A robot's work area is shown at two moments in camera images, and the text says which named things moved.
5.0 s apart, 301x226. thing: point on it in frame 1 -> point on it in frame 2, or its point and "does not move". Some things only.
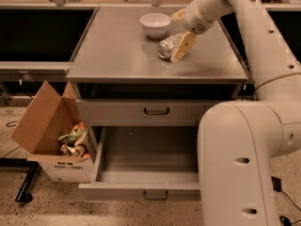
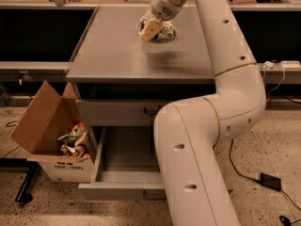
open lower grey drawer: [143, 164] does not move
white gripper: [192, 19] -> [160, 9]
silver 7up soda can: [166, 47] -> [166, 33]
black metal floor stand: [22, 165] does not move
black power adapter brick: [277, 184] does not move
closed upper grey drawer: [139, 112] does not move
